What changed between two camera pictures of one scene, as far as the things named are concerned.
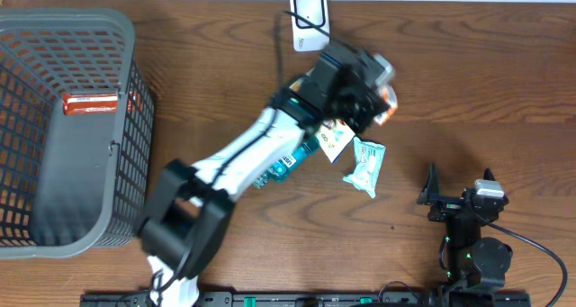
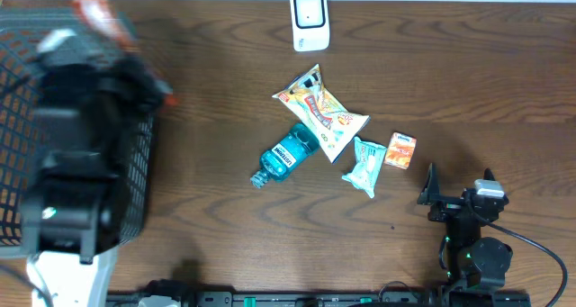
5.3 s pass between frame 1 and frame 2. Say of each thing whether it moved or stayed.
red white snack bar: moved
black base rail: stayed
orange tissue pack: moved
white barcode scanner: stayed
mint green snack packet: stayed
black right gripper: stayed
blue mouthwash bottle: stayed
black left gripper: moved
